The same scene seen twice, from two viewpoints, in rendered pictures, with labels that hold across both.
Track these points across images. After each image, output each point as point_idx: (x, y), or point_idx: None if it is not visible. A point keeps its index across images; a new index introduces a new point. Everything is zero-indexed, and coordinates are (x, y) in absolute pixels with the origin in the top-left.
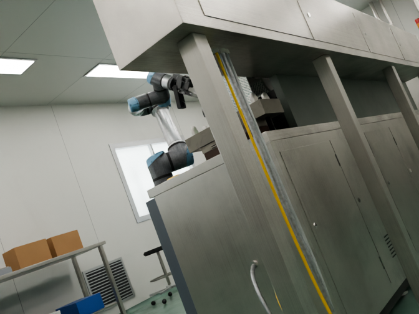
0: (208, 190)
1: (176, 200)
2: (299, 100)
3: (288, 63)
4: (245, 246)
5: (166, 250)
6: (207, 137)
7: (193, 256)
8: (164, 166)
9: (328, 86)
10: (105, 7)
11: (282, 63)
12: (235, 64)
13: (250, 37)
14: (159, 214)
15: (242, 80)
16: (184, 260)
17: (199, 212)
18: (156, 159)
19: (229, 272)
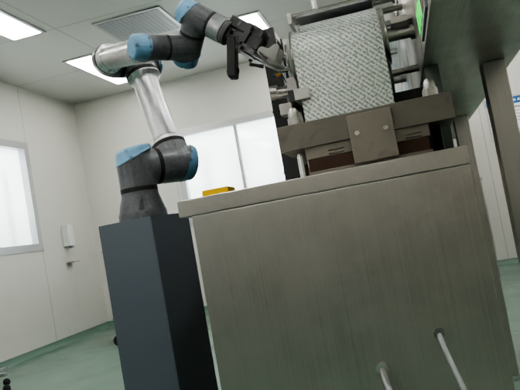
0: (319, 224)
1: (243, 230)
2: None
3: (474, 51)
4: (372, 334)
5: (122, 319)
6: (327, 134)
7: (252, 338)
8: (152, 170)
9: (498, 107)
10: None
11: (472, 49)
12: (470, 16)
13: None
14: (128, 251)
15: (378, 59)
16: (228, 342)
17: (289, 261)
18: (139, 155)
19: (324, 377)
